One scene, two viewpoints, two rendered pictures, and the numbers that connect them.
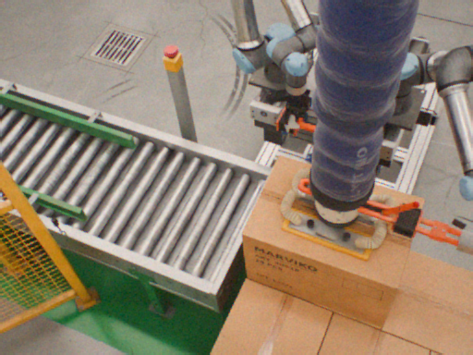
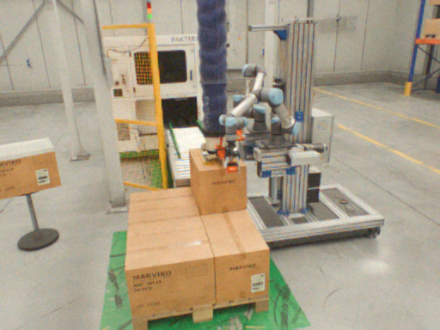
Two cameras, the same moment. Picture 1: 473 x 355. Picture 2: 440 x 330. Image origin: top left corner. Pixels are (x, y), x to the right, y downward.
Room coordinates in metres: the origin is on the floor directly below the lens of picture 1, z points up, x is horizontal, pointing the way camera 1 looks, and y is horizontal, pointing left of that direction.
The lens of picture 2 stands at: (-0.78, -2.56, 1.98)
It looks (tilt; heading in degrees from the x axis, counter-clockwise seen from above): 20 degrees down; 49
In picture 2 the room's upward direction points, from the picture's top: 2 degrees counter-clockwise
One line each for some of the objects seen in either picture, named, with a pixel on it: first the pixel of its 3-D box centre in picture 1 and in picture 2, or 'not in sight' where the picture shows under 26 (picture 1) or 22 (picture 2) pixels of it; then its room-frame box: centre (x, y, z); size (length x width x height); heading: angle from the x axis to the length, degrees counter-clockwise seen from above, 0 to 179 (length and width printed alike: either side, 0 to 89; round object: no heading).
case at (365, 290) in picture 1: (330, 240); (216, 177); (1.13, -0.36, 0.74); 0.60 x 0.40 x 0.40; 61
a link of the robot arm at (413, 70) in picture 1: (401, 72); (278, 125); (1.58, -0.69, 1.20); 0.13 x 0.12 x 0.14; 94
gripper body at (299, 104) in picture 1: (297, 100); not in sight; (1.49, -0.27, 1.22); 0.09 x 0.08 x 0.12; 59
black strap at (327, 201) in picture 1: (342, 178); (216, 130); (1.13, -0.37, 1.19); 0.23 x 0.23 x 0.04
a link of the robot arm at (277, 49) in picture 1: (285, 52); not in sight; (1.59, -0.24, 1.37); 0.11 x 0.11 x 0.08; 25
